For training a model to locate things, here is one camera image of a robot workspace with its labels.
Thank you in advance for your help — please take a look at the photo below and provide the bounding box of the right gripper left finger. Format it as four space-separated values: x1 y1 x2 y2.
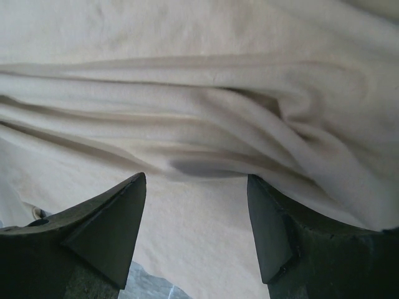
1 173 146 298

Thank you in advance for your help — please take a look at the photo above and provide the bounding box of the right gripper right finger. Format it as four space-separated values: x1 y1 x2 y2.
247 175 398 298

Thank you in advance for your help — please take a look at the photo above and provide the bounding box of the beige t shirt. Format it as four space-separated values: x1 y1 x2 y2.
1 1 398 298

